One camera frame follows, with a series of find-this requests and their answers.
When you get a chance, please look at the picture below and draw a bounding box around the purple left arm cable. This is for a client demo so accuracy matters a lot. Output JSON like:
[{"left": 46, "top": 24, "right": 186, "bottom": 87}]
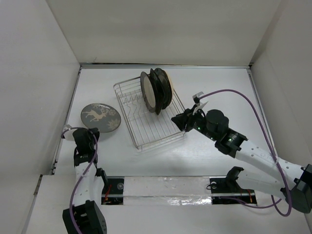
[{"left": 60, "top": 126, "right": 99, "bottom": 234}]

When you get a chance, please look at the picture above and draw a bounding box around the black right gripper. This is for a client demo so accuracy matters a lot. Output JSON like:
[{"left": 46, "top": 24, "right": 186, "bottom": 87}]
[{"left": 171, "top": 104, "right": 218, "bottom": 141}]

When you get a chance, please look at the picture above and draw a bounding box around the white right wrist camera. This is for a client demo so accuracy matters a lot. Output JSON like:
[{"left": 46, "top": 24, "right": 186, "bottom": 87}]
[{"left": 193, "top": 91, "right": 208, "bottom": 115}]

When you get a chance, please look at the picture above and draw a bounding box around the silver front table rail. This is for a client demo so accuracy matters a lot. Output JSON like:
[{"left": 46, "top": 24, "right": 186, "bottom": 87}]
[{"left": 101, "top": 176, "right": 257, "bottom": 206}]

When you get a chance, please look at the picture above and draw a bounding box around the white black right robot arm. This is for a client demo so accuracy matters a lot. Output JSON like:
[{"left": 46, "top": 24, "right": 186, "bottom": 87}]
[{"left": 171, "top": 106, "right": 312, "bottom": 214}]

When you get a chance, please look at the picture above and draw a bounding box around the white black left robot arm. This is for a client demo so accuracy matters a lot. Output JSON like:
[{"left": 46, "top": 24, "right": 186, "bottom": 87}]
[{"left": 61, "top": 125, "right": 109, "bottom": 234}]

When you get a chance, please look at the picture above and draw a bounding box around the steel wire dish rack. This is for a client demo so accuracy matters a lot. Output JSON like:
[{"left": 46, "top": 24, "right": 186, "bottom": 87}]
[{"left": 113, "top": 77, "right": 185, "bottom": 150}]

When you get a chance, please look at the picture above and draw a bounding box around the cream plate black striped rim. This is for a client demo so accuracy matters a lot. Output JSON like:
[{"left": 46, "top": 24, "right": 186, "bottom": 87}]
[{"left": 154, "top": 68, "right": 173, "bottom": 109}]

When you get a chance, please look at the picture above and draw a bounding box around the beige plate leaf pattern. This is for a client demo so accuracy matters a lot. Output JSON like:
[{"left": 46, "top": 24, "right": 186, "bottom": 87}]
[{"left": 167, "top": 73, "right": 174, "bottom": 96}]

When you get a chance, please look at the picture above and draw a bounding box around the grey plate tree pattern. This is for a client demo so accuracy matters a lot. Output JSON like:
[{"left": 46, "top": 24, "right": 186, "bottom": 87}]
[{"left": 80, "top": 103, "right": 121, "bottom": 133}]

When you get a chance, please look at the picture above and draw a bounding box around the cream plate brown metallic rim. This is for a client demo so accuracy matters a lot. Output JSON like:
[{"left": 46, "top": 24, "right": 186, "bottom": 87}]
[{"left": 140, "top": 72, "right": 156, "bottom": 113}]

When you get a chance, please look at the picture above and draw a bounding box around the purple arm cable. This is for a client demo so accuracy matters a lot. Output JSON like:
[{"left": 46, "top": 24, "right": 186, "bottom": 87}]
[
  {"left": 60, "top": 126, "right": 99, "bottom": 234},
  {"left": 195, "top": 89, "right": 293, "bottom": 217}
]

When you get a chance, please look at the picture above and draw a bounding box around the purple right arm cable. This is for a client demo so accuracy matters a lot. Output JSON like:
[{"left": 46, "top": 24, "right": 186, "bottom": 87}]
[{"left": 195, "top": 89, "right": 293, "bottom": 217}]

